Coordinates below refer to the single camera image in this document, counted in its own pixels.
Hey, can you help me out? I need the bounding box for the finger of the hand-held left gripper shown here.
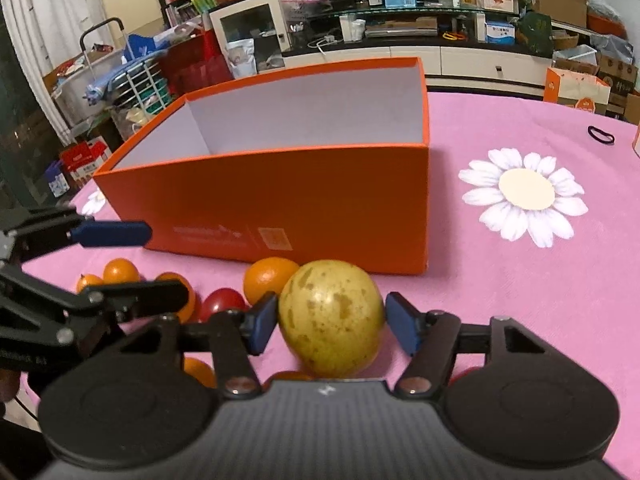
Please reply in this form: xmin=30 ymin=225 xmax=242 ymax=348
xmin=0 ymin=206 xmax=153 ymax=263
xmin=0 ymin=262 xmax=191 ymax=356

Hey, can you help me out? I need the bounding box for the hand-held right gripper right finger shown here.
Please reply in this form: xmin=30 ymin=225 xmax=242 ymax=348
xmin=384 ymin=291 xmax=546 ymax=398

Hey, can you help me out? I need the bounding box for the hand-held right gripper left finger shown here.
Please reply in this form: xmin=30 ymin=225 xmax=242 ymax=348
xmin=120 ymin=292 xmax=279 ymax=398

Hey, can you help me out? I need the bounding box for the red tomato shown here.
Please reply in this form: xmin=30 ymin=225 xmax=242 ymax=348
xmin=200 ymin=287 xmax=248 ymax=323

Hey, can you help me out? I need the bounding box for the yellow spotted pear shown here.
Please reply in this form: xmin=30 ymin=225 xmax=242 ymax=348
xmin=278 ymin=259 xmax=386 ymax=380

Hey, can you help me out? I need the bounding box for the orange cardboard box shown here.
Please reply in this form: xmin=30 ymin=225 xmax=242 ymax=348
xmin=93 ymin=57 xmax=431 ymax=276

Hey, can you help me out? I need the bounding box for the red and white carton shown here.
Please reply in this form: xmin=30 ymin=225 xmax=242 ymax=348
xmin=60 ymin=136 xmax=113 ymax=191

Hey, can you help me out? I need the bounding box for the pink flowered tablecloth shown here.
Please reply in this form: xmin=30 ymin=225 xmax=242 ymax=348
xmin=22 ymin=91 xmax=640 ymax=480

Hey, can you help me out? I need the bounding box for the red paper bag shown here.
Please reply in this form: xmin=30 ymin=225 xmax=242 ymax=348
xmin=160 ymin=30 xmax=233 ymax=98

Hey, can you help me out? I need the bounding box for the blue bag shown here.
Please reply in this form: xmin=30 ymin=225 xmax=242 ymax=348
xmin=122 ymin=32 xmax=171 ymax=61

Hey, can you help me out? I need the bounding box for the white glass-door cabinet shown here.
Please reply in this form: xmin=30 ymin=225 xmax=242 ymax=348
xmin=209 ymin=0 xmax=291 ymax=81

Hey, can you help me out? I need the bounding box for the white television stand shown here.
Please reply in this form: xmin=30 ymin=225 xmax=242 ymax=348
xmin=280 ymin=5 xmax=556 ymax=98

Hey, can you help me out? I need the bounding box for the orange gift box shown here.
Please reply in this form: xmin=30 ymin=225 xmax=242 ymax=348
xmin=543 ymin=66 xmax=612 ymax=116

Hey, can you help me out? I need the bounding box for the white and blue mask box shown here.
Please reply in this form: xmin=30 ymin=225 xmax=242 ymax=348
xmin=486 ymin=21 xmax=517 ymax=44

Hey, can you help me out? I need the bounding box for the white wire cart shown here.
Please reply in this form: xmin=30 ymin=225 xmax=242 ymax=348
xmin=80 ymin=17 xmax=173 ymax=136

